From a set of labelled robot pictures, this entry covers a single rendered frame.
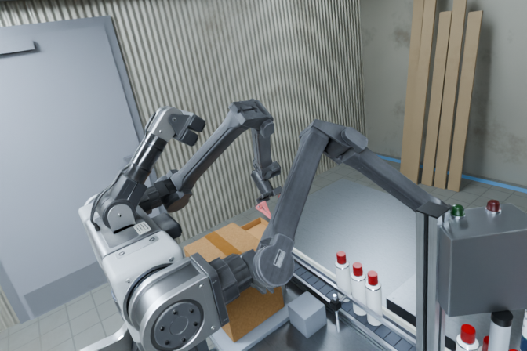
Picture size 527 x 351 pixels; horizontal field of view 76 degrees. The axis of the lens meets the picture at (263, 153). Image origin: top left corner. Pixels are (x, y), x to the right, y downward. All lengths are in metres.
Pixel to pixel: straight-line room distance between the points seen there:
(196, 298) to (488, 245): 0.54
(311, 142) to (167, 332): 0.50
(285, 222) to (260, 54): 3.08
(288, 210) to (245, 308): 0.66
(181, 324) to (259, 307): 0.76
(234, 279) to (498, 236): 0.49
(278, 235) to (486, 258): 0.39
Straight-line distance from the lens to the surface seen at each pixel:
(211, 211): 3.67
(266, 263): 0.67
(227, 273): 0.66
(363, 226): 1.91
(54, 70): 2.99
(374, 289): 1.24
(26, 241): 3.24
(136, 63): 3.15
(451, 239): 0.73
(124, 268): 0.68
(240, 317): 1.35
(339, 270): 1.33
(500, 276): 0.82
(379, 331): 1.35
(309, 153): 0.82
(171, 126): 0.79
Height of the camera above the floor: 1.88
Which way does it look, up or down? 20 degrees down
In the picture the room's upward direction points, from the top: 9 degrees counter-clockwise
